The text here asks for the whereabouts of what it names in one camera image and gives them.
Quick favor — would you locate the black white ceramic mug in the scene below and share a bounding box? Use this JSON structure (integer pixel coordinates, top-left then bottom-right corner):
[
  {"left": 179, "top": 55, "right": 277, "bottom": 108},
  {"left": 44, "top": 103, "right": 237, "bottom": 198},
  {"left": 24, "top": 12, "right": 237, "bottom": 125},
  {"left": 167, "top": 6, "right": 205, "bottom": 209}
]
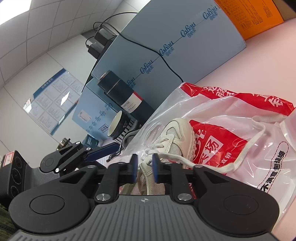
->
[{"left": 107, "top": 111, "right": 138, "bottom": 144}]

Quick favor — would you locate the brown cardboard box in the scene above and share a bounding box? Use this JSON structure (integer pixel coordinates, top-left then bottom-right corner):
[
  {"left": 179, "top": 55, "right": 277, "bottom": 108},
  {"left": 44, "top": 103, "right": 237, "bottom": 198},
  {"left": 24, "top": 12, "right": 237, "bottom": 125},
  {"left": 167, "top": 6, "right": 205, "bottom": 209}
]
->
[{"left": 273, "top": 0, "right": 295, "bottom": 21}]

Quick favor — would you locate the grey cloth pouch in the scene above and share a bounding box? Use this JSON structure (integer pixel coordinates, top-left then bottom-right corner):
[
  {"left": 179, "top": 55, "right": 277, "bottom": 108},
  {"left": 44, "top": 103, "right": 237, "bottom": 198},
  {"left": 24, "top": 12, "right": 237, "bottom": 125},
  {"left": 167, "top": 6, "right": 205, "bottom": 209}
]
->
[{"left": 121, "top": 129, "right": 139, "bottom": 150}]

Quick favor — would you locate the dark blue thermos bottle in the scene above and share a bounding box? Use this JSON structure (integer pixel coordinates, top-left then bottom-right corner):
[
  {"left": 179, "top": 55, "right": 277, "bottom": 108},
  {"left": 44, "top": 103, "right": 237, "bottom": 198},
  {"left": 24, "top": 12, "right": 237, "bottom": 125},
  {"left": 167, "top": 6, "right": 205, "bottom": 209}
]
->
[{"left": 97, "top": 70, "right": 154, "bottom": 125}]

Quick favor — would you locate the small dark blue box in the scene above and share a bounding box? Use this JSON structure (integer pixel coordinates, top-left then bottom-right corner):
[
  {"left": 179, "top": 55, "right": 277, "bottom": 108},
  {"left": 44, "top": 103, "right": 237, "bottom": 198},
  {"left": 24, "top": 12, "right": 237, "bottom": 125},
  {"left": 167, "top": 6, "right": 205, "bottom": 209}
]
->
[{"left": 82, "top": 134, "right": 101, "bottom": 148}]

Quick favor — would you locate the white sneaker with stripes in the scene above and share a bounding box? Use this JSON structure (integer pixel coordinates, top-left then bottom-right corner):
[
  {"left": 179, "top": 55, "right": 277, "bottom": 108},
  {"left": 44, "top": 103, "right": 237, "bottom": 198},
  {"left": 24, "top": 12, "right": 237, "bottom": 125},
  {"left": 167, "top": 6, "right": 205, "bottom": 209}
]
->
[{"left": 119, "top": 117, "right": 197, "bottom": 196}]

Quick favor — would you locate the light blue cardboard box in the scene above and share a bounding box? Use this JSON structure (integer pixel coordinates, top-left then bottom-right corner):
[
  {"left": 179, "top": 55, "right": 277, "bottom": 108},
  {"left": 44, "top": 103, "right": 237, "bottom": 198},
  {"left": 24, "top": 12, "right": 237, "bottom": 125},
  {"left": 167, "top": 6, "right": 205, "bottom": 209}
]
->
[{"left": 92, "top": 1, "right": 246, "bottom": 108}]

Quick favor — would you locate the white shoelace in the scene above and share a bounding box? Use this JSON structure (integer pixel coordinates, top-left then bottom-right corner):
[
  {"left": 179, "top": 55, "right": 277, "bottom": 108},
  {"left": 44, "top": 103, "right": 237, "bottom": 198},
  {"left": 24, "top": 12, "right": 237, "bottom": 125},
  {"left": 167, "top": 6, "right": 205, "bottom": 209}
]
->
[{"left": 138, "top": 114, "right": 287, "bottom": 175}]

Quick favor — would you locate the red white plastic bag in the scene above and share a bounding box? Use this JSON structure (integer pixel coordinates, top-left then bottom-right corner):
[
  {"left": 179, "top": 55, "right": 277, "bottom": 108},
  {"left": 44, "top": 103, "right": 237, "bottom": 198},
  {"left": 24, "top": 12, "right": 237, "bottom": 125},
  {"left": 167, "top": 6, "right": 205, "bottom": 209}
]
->
[{"left": 120, "top": 83, "right": 295, "bottom": 214}]

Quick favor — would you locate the black pen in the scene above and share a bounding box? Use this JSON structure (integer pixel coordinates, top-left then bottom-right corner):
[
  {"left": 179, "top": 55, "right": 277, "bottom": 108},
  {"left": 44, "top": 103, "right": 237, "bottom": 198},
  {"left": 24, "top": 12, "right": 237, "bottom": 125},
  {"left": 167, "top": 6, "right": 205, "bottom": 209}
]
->
[{"left": 106, "top": 150, "right": 121, "bottom": 162}]

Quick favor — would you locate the orange cardboard box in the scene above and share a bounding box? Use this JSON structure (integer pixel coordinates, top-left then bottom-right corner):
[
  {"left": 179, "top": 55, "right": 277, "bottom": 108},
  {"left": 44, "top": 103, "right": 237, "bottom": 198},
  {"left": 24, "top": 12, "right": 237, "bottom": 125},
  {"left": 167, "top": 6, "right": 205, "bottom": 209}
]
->
[{"left": 215, "top": 0, "right": 284, "bottom": 40}]

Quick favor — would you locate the wall notice poster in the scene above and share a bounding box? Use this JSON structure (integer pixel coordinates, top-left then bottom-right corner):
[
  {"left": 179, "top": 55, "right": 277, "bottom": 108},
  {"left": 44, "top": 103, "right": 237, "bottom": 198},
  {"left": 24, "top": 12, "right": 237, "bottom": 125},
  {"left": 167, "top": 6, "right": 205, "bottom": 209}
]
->
[{"left": 23, "top": 68, "right": 83, "bottom": 135}]

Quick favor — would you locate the black steel tumbler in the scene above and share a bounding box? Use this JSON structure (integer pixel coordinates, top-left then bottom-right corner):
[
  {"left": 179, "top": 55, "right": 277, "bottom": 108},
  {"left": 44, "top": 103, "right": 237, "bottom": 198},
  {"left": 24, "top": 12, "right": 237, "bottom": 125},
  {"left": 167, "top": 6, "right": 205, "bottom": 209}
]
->
[{"left": 57, "top": 138, "right": 72, "bottom": 150}]

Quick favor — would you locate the black power strip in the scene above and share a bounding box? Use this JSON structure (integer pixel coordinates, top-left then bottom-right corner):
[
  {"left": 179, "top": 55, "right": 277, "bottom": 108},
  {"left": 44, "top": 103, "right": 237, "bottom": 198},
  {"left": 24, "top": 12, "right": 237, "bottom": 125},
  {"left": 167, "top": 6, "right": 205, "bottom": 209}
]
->
[{"left": 81, "top": 25, "right": 117, "bottom": 93}]

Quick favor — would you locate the black power cable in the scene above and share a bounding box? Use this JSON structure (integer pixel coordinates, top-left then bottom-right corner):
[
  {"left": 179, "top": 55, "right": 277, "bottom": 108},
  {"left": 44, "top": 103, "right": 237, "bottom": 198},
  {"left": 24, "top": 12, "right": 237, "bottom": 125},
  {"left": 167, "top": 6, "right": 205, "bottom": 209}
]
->
[{"left": 85, "top": 11, "right": 185, "bottom": 84}]

